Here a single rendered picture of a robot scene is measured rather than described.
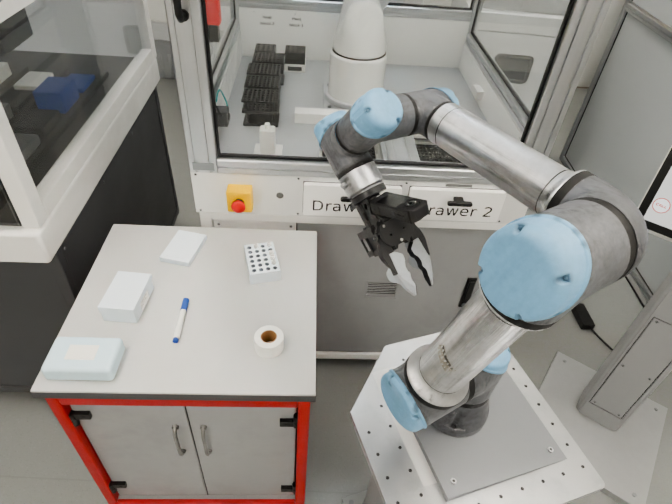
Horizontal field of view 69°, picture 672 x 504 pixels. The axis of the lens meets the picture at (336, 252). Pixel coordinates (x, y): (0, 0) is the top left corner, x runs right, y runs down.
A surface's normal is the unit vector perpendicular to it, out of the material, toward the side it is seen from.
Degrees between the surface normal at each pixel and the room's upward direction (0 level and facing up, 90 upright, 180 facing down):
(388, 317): 90
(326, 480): 0
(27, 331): 90
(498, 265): 80
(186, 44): 90
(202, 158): 90
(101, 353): 0
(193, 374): 0
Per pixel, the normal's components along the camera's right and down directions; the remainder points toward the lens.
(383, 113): 0.42, -0.22
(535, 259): -0.80, 0.21
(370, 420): 0.07, -0.74
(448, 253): 0.03, 0.67
